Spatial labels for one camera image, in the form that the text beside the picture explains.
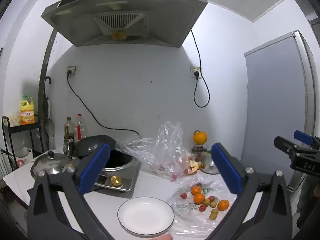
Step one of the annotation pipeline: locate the mandarin orange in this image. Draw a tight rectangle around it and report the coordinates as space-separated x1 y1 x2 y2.
216 199 230 211
191 185 202 196
193 193 206 205

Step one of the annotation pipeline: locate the yellow small fruit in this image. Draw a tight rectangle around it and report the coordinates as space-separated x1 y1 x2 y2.
209 209 219 220
203 198 210 206
209 201 217 207

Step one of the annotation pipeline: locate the cherry tomato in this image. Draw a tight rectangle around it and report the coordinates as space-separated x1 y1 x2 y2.
181 192 187 199
199 204 207 212
208 196 215 202

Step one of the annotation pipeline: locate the grey refrigerator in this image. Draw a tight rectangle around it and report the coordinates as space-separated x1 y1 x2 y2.
241 30 316 192

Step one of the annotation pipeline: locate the steel wok lid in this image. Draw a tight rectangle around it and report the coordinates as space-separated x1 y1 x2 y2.
30 151 80 179

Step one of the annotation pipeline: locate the printed plastic bag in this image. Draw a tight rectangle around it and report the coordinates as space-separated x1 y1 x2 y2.
167 176 236 238

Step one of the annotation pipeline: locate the small steel saucepan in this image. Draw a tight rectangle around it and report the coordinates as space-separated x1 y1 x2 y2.
199 155 220 175

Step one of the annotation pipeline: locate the black wok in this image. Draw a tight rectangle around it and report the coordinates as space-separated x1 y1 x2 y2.
74 135 133 171

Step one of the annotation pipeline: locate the induction cooker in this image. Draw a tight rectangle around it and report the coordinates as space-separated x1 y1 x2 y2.
95 154 140 192

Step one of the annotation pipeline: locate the large orange on box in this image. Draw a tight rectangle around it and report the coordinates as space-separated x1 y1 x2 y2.
193 130 207 145

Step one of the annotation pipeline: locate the black umbrella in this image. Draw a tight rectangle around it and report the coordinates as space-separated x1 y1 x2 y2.
42 76 54 150

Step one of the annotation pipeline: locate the oil bottle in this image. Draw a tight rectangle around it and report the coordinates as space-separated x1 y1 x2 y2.
64 116 74 141

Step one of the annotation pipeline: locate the black shelf rack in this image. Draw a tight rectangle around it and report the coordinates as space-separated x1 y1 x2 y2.
1 115 44 171

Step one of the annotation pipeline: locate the red label bottle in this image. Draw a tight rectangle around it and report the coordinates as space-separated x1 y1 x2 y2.
75 114 87 142

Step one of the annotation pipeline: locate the white round plate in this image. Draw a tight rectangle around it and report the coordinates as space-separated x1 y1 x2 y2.
117 197 175 236

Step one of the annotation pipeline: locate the yellow detergent bottle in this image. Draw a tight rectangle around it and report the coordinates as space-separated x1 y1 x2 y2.
20 95 35 125

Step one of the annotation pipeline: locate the clear plastic bag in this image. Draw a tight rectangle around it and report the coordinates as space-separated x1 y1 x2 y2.
115 121 193 181

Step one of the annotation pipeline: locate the stainless range hood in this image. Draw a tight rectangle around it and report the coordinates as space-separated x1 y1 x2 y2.
41 0 208 48

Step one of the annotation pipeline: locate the black hood power cable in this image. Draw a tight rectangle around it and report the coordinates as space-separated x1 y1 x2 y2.
190 29 211 108

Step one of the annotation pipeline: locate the right wall socket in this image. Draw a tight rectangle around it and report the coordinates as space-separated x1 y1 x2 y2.
190 66 201 79

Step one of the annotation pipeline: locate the wall socket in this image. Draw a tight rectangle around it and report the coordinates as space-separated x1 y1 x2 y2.
190 66 201 79
67 66 76 76

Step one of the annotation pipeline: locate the black cooker power cable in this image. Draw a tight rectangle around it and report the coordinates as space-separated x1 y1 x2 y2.
66 69 141 136

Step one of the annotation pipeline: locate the left wall socket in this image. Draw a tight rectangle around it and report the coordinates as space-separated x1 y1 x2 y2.
67 66 76 76

